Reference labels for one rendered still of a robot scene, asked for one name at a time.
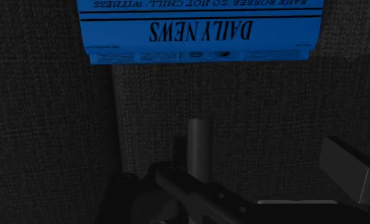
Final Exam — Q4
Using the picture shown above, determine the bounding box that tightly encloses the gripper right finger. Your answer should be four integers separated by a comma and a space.
318, 136, 370, 216

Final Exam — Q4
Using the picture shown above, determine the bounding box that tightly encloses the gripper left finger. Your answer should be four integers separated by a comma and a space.
96, 118, 257, 224

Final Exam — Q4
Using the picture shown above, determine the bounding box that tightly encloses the blue newspaper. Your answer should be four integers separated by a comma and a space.
76, 0, 325, 66

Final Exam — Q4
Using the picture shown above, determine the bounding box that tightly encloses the dark grey fabric sofa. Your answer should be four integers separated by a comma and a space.
0, 0, 370, 224

